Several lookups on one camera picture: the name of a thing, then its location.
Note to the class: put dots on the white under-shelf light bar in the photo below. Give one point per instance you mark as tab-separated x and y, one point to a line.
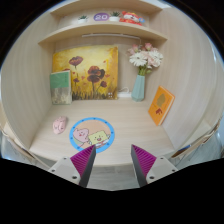
110	35

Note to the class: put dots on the pink and white flower bouquet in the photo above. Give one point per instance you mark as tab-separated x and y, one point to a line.
145	57

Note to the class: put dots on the white charger block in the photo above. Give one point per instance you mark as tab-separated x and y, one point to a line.
124	94

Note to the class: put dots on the round blue-rimmed cartoon mouse pad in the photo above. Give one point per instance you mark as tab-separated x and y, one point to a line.
91	133

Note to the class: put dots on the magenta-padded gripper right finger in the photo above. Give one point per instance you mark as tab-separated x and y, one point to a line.
160	167

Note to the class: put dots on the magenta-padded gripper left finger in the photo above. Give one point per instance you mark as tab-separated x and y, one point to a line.
65	168

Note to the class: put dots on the green and beige book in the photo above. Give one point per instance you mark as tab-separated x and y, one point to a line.
61	86

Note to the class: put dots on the yellow poppy flower painting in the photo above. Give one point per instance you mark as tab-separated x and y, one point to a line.
90	71

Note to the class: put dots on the orange book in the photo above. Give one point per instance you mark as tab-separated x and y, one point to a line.
161	105

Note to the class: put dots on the wooden shelf unit with ornaments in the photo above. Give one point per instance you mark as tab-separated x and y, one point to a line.
100	30

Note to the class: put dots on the pale teal faceted vase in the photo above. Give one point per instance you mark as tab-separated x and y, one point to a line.
138	89

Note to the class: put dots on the pink computer mouse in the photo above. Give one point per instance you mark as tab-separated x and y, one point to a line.
60	125

